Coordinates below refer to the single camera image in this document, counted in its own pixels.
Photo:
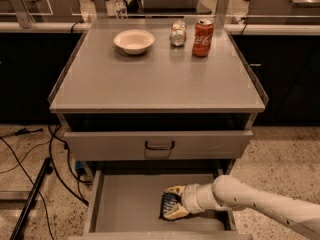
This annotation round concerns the black bar on floor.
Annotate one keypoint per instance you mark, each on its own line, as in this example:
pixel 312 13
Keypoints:
pixel 17 233

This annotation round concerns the grey top drawer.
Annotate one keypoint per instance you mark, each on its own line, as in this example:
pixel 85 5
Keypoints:
pixel 127 146

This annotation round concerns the white counter rail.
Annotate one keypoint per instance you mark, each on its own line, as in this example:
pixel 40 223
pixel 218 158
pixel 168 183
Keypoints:
pixel 234 29

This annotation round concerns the clear glass jar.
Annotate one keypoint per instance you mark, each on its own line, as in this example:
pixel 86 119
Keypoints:
pixel 178 33

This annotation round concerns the blue rxbar blueberry bar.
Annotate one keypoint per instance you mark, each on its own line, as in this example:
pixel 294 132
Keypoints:
pixel 168 201

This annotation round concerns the white ceramic bowl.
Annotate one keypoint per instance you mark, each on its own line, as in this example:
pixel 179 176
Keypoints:
pixel 134 42

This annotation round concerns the clear plastic water bottle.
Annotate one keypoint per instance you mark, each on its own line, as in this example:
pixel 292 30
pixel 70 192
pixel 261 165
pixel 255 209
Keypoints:
pixel 121 9

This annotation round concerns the grey drawer cabinet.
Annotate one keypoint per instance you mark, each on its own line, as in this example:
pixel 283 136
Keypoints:
pixel 105 89

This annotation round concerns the black drawer handle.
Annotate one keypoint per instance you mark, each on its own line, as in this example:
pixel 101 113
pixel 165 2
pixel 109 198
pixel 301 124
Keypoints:
pixel 171 146

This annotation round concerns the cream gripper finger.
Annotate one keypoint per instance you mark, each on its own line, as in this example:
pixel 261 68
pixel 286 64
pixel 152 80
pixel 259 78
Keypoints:
pixel 175 191
pixel 174 212

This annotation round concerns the red coca-cola can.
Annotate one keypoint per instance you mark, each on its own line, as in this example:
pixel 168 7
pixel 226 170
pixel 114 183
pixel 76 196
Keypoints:
pixel 203 36

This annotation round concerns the grey open middle drawer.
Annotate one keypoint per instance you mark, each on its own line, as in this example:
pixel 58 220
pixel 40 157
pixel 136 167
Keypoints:
pixel 127 207

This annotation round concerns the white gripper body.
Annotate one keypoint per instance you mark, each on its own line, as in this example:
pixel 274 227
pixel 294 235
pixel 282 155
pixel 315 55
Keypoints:
pixel 190 198

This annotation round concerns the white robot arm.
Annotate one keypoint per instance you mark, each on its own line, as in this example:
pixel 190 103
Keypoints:
pixel 227 193

